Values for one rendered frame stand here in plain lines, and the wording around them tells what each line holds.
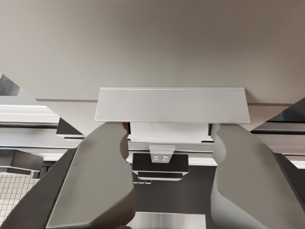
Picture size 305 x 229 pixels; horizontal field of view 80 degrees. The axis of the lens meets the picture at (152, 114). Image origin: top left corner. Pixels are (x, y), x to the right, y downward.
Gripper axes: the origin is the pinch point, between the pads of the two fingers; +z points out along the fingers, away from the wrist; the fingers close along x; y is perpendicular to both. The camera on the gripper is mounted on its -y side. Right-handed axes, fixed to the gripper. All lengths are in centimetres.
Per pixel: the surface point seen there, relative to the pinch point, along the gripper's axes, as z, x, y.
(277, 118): 46, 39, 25
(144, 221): 0.8, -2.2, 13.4
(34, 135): 26.1, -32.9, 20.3
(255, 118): 2.5, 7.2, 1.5
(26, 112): 9.1, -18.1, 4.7
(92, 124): 3.9, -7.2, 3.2
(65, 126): 7.5, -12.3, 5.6
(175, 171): 17.1, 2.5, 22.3
